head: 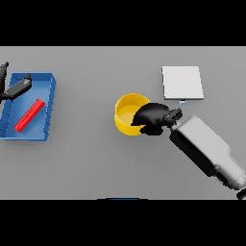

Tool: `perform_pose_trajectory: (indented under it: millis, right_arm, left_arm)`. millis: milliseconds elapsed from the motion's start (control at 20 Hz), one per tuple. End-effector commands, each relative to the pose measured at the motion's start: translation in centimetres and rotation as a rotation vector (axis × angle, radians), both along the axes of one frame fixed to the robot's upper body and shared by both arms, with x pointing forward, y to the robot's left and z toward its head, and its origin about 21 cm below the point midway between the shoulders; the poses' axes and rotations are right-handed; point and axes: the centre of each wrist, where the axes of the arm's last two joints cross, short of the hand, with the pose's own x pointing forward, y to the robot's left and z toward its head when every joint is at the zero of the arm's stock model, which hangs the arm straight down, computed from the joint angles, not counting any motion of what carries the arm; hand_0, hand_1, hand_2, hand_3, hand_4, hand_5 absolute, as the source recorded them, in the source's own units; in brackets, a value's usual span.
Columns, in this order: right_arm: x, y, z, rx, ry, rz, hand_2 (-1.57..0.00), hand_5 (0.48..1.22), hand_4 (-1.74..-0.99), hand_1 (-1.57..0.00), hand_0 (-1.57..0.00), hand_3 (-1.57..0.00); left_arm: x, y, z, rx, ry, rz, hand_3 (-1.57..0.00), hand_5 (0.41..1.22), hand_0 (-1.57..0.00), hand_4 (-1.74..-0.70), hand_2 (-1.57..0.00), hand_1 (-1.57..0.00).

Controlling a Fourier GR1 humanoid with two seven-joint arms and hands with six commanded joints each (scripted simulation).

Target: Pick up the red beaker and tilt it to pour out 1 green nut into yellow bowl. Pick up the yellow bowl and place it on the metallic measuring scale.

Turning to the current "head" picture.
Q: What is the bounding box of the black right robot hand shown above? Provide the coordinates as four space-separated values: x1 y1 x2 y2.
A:
130 102 184 136

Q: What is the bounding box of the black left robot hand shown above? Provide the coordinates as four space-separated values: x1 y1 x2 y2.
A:
0 61 33 104

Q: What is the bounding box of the yellow bowl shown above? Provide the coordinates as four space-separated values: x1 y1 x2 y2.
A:
113 92 151 137

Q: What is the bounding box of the red beaker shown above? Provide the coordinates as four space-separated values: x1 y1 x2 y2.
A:
13 98 45 133

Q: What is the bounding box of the pale square measuring scale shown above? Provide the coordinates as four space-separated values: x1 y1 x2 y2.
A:
160 65 205 101

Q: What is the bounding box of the blue tray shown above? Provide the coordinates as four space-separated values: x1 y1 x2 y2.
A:
0 72 58 142

